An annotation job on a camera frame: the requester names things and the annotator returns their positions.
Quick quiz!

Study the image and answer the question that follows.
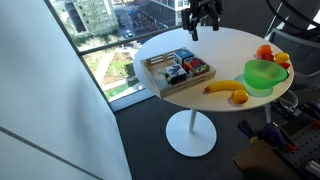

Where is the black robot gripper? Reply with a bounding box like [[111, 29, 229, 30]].
[[181, 0, 224, 42]]

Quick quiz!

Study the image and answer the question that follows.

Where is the blue number four block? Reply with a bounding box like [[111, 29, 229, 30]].
[[173, 48, 195, 67]]

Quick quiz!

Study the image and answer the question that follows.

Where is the wooden slatted tray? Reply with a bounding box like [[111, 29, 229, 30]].
[[139, 47, 217, 100]]

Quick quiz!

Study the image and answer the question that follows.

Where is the yellow toy banana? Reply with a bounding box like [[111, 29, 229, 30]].
[[203, 79, 246, 94]]

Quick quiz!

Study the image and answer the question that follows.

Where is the orange red toy tomato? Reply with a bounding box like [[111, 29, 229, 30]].
[[256, 44, 274, 57]]

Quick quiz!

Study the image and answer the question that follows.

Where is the red toy apple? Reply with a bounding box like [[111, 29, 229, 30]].
[[257, 53, 276, 63]]

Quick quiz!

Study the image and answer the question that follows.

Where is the green translucent plastic bowl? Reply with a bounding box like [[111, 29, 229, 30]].
[[243, 59, 290, 90]]

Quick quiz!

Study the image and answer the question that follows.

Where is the small orange toy fruit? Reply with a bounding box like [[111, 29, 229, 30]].
[[230, 89, 250, 105]]

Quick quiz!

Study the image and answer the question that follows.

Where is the yellow toy lemon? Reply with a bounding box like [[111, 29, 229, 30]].
[[273, 51, 290, 64]]

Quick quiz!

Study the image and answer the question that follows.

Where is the grey office chair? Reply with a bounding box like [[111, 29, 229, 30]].
[[264, 28, 320, 124]]

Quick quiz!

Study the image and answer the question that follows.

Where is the blue orange bar clamp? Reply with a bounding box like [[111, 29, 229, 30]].
[[269, 99, 320, 128], [237, 119, 299, 153]]

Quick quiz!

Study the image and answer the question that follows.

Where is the dark brown flat board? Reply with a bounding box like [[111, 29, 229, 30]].
[[233, 139, 303, 180]]

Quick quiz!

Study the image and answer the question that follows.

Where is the black perforated base board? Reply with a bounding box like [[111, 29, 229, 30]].
[[276, 121, 320, 180]]

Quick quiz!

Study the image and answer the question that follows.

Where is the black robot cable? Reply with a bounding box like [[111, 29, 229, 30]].
[[264, 0, 320, 38], [281, 0, 320, 28]]

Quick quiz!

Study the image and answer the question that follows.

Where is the white table pedestal base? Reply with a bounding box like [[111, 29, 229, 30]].
[[165, 109, 218, 158]]

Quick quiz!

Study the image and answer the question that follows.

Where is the dark window frame post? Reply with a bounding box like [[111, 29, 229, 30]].
[[43, 0, 116, 111]]

